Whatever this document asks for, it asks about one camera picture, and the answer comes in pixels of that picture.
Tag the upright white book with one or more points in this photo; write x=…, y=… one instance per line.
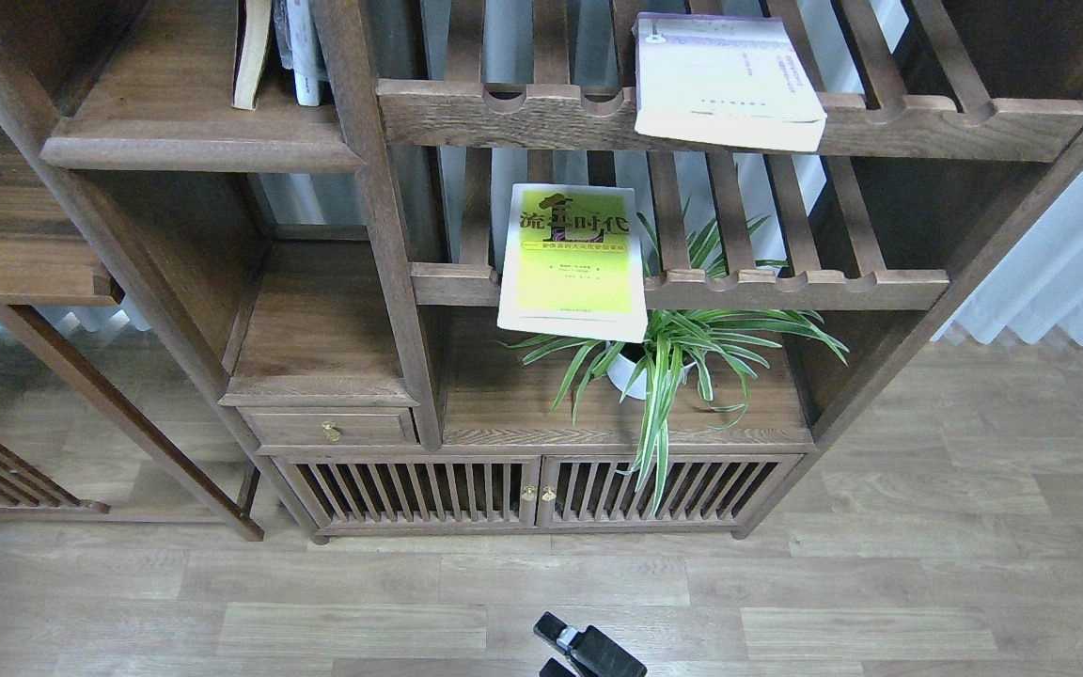
x=307, y=61

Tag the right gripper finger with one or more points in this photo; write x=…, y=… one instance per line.
x=589, y=652
x=553, y=668

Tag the white cover book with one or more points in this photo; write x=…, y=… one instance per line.
x=731, y=81

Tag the upright tan book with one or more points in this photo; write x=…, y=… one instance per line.
x=254, y=24

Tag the yellow green cover book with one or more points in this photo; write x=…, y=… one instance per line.
x=573, y=263

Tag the green spider plant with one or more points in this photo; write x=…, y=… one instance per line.
x=737, y=337

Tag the dark wooden bookshelf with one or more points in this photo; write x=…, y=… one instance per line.
x=337, y=264

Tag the brass drawer knob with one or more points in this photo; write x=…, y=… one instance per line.
x=331, y=431

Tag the white plant pot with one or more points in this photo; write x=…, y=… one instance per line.
x=622, y=368

